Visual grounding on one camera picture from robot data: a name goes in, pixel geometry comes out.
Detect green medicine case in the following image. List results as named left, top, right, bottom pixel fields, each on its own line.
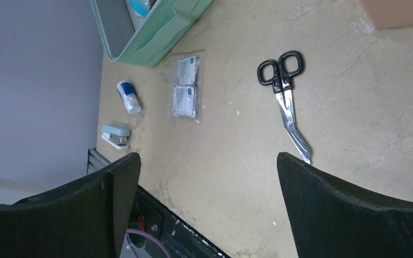
left=91, top=0, right=212, bottom=68

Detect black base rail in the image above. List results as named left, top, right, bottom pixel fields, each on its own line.
left=87, top=147, right=232, bottom=258

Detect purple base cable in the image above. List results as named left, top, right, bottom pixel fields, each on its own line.
left=124, top=228, right=173, bottom=258

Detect blue wet wipes pack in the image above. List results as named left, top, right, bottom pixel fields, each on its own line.
left=128, top=0, right=155, bottom=18

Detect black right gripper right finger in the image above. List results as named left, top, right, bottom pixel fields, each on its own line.
left=277, top=152, right=413, bottom=257

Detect black handled scissors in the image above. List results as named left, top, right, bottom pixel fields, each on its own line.
left=257, top=50, right=312, bottom=164

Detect clear bag alcohol pads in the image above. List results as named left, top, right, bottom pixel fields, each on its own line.
left=169, top=49, right=205, bottom=122

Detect small white blue tube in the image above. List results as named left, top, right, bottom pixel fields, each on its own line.
left=117, top=81, right=142, bottom=116

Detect blue white stapler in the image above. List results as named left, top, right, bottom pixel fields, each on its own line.
left=101, top=124, right=131, bottom=150

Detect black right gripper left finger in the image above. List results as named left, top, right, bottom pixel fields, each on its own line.
left=0, top=153, right=141, bottom=257

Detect peach desk file organizer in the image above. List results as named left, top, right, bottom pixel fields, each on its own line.
left=360, top=0, right=413, bottom=30

